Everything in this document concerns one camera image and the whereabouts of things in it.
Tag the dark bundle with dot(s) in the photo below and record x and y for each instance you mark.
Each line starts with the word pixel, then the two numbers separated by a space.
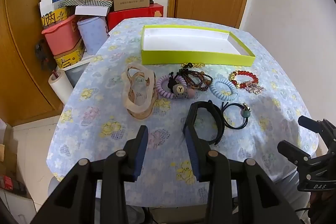
pixel 43 54

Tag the pink plastic basket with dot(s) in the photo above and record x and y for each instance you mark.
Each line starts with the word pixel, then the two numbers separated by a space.
pixel 63 37

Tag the wooden wardrobe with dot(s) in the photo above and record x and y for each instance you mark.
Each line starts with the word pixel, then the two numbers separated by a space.
pixel 21 43

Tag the red gift box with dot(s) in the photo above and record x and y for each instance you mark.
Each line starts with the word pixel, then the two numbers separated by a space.
pixel 136 15

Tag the floral blue tablecloth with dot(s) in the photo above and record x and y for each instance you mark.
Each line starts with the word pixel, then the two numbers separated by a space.
pixel 105 113

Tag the lavender round bin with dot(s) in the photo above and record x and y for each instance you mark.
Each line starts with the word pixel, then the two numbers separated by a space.
pixel 92 35

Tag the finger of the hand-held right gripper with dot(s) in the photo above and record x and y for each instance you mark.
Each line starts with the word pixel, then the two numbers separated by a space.
pixel 294 151
pixel 312 124

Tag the pink rhinestone ornament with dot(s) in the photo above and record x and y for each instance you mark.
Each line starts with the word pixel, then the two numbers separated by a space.
pixel 254 88

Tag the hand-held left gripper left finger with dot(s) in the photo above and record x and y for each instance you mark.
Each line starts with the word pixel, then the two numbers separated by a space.
pixel 141 150

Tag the yellow printed box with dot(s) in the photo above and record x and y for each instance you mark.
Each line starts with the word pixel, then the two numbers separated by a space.
pixel 55 16
pixel 68 58

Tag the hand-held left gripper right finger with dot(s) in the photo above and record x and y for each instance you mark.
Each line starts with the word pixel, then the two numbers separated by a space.
pixel 193 150

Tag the white storage bin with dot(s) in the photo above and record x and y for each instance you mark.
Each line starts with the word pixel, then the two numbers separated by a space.
pixel 78 72

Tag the black wristband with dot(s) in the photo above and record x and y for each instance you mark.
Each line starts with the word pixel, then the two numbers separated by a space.
pixel 218 119

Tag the white flat box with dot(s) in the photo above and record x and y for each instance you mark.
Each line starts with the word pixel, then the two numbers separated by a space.
pixel 89 10

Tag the green striped box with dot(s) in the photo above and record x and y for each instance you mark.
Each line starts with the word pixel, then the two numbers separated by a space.
pixel 101 3

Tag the yellow-green shallow box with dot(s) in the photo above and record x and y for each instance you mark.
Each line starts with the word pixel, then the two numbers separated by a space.
pixel 183 57

